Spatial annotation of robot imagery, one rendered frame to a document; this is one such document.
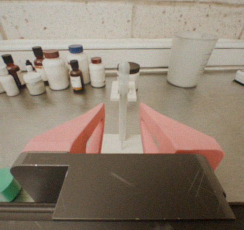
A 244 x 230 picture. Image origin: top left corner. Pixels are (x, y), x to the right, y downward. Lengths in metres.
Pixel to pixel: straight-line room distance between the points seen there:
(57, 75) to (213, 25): 0.60
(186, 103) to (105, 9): 0.40
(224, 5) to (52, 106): 0.67
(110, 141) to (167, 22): 0.49
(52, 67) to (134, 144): 0.31
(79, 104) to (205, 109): 0.33
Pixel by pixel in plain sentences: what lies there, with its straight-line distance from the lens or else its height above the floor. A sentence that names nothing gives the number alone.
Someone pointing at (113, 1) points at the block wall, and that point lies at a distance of 0.58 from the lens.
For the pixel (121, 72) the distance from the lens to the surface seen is 0.16.
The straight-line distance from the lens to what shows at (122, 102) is 0.18.
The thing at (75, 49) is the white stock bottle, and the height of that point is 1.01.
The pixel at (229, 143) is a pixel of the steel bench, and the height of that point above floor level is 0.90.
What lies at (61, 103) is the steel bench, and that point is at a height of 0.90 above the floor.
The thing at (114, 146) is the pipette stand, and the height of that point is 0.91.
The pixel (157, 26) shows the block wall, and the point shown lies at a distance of 0.61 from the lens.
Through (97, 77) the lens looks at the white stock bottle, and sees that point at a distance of 0.44.
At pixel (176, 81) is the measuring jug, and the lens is 0.50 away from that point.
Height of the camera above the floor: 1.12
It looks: 36 degrees down
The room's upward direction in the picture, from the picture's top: 1 degrees clockwise
